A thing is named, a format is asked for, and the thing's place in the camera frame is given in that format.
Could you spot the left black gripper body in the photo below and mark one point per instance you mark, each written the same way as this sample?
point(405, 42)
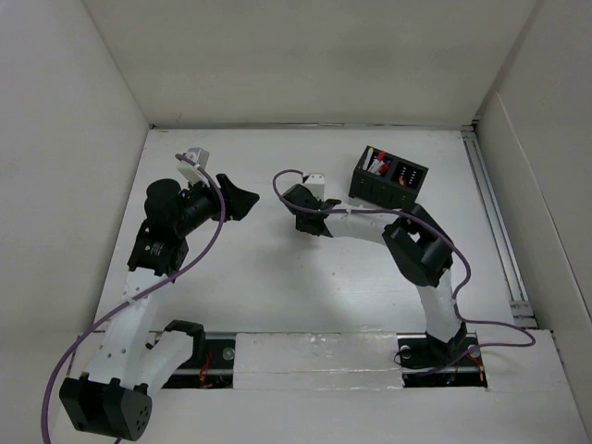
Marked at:
point(203, 203)

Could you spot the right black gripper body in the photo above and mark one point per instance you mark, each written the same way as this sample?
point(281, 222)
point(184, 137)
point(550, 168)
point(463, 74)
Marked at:
point(301, 225)

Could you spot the blue capped marker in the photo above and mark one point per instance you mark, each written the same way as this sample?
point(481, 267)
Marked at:
point(377, 166)

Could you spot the yellow capped marker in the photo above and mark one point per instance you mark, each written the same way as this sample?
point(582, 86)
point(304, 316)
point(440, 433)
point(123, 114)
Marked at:
point(368, 158)

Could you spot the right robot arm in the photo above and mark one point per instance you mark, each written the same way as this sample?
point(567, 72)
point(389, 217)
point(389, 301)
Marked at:
point(419, 247)

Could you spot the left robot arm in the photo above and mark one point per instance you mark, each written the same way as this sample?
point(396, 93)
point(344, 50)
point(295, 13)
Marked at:
point(114, 395)

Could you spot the black slatted pen holder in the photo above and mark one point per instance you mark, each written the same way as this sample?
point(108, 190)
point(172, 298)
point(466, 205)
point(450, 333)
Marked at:
point(385, 191)

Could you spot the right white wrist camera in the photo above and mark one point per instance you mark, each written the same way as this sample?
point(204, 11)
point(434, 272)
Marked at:
point(315, 183)

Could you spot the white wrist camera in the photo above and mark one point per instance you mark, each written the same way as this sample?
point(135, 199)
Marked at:
point(315, 183)
point(191, 163)

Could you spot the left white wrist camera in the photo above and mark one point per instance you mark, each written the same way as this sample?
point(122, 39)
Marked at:
point(191, 163)

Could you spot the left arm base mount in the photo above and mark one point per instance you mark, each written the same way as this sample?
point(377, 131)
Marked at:
point(212, 367)

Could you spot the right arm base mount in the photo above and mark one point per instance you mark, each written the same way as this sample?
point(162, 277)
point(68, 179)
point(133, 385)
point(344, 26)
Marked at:
point(422, 369)

